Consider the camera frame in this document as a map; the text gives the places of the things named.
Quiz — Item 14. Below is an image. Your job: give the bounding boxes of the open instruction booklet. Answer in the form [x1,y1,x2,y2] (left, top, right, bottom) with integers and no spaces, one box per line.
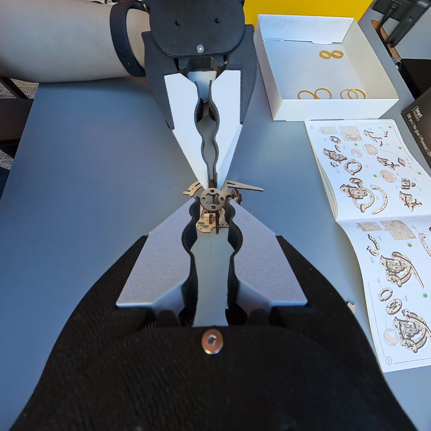
[304,119,431,373]

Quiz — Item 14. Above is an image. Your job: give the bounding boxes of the round wooden disc part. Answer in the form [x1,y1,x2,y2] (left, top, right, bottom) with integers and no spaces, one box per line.
[200,188,225,213]

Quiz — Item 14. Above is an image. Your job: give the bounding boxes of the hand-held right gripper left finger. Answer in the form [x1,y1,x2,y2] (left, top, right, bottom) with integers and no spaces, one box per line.
[115,199,199,319]

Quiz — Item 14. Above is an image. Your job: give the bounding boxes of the black wrist band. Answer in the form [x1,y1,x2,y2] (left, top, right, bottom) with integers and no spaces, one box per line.
[109,2,150,77]

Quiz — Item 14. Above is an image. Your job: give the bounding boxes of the black model kit box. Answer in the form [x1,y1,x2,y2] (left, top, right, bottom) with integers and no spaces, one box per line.
[400,98,431,162]

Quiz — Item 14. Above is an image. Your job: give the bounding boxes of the person's left forearm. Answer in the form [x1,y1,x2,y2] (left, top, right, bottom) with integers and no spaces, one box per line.
[0,0,150,83]

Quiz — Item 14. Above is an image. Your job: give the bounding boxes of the group of orange rubber bands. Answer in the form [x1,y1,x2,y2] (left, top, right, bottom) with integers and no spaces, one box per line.
[297,50,367,100]

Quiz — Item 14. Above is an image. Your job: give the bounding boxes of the black device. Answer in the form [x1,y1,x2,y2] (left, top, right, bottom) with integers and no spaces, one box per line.
[379,0,431,48]

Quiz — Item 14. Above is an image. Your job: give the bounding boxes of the yellow storage bin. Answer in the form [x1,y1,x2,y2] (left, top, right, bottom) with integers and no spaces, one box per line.
[242,0,374,26]

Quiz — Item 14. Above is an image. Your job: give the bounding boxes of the small wooden model assembly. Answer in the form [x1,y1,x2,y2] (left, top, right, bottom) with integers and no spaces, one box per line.
[183,180,264,235]

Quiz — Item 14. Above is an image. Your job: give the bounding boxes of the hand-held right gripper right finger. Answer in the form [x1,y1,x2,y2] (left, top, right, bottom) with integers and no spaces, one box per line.
[225,199,309,317]

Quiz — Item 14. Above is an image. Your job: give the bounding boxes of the white cardboard box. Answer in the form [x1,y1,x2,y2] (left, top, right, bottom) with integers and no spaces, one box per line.
[253,14,399,122]

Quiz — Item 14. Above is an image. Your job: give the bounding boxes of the dark chair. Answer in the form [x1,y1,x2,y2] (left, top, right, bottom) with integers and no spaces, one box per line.
[0,77,39,143]

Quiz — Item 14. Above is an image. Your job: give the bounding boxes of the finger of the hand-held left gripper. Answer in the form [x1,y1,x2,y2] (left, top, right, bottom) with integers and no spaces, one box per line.
[209,70,243,190]
[164,74,213,191]

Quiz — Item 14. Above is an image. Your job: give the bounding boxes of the black case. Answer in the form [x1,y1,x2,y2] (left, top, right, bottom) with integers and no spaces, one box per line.
[398,58,431,100]

